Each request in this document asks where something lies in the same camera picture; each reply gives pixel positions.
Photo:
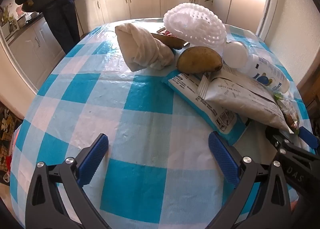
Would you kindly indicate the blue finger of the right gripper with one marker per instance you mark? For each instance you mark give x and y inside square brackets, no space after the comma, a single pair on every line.
[279,141]
[311,140]

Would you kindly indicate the white plastic bottle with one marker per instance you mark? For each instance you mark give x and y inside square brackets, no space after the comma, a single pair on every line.
[236,55]

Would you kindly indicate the blue checkered tablecloth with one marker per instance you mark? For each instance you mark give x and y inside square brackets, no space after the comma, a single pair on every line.
[159,171]

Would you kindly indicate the grey foil sachet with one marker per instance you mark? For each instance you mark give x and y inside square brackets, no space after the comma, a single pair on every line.
[234,91]

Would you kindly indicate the green snack packet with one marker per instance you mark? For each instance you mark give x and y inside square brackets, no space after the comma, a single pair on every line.
[289,111]

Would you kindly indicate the white kitchen cabinets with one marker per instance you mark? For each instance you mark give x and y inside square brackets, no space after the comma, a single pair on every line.
[36,51]

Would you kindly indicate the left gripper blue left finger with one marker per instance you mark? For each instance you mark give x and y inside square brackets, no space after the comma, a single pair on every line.
[89,159]

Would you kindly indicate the white cloth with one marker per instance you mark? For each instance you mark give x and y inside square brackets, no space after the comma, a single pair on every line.
[141,50]

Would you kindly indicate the white foam fruit net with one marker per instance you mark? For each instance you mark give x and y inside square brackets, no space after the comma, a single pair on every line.
[195,24]

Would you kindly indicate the red snack packet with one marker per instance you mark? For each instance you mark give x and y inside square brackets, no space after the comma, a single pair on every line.
[165,32]

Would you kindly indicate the blue green wipes pack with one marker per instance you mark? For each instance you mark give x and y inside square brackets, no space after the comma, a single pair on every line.
[207,103]

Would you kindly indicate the brown potato half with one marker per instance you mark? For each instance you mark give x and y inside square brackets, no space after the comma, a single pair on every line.
[199,59]

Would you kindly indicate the yellow wire storage rack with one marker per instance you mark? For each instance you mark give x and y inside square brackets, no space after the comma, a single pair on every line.
[9,123]

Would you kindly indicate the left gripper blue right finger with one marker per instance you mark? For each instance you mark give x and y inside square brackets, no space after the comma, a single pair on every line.
[226,156]

